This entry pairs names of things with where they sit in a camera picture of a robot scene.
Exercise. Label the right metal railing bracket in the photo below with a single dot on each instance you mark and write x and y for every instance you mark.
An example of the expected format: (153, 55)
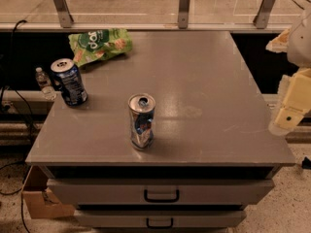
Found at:
(262, 17)

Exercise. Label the upper drawer black handle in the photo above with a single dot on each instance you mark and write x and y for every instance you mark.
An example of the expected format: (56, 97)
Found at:
(162, 197)

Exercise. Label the black plug on floor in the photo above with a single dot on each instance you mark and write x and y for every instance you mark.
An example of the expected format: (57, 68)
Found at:
(306, 163)

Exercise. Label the green chip bag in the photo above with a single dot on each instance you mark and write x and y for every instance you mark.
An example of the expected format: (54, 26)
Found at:
(99, 45)

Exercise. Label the metal railing bracket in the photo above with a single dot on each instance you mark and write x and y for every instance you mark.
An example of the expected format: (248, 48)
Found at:
(262, 17)
(183, 14)
(64, 16)

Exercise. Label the left metal railing bracket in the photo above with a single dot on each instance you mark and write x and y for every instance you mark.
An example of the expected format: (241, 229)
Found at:
(64, 16)

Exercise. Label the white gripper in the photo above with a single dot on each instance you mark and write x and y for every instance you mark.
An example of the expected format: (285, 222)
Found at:
(301, 46)

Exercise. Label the dark blue soda can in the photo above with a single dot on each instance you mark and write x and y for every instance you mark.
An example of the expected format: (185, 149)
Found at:
(66, 73)

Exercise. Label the middle metal railing bracket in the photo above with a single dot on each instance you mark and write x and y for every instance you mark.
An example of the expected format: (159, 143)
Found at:
(183, 14)

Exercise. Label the brown cardboard box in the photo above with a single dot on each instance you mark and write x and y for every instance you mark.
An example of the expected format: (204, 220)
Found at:
(39, 199)

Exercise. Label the drawer black handle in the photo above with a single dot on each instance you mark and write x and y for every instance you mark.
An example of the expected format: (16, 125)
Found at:
(162, 197)
(159, 223)

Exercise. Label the crushed silver redbull can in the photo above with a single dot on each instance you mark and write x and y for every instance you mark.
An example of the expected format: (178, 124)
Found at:
(141, 112)

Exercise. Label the small clear water bottle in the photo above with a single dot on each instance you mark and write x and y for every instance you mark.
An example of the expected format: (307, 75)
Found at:
(45, 84)

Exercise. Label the lower drawer black handle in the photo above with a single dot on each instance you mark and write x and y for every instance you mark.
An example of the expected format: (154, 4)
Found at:
(159, 223)

